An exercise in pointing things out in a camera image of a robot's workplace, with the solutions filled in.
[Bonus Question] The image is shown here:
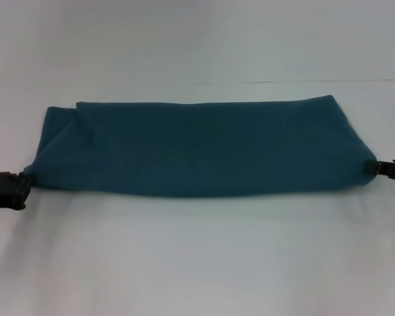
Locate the blue shirt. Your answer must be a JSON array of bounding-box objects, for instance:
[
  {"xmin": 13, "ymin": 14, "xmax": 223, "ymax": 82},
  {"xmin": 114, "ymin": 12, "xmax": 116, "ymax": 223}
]
[{"xmin": 22, "ymin": 95, "xmax": 378, "ymax": 201}]

